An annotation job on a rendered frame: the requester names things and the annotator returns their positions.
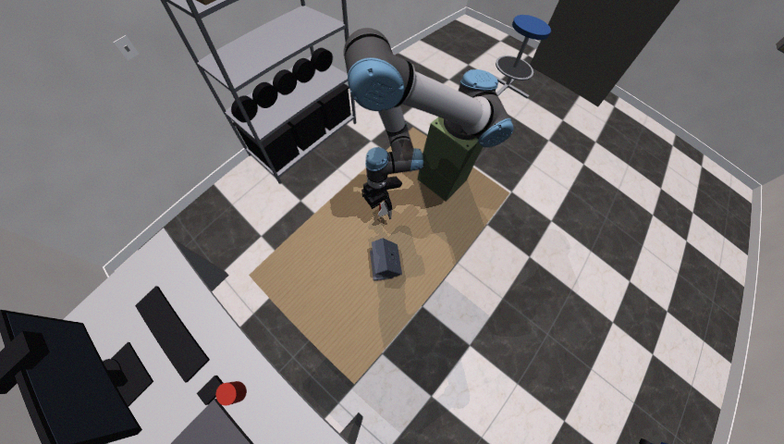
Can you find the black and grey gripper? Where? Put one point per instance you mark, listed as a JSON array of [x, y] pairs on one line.
[[374, 198]]

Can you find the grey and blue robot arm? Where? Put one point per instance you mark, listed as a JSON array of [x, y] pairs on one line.
[[378, 81]]

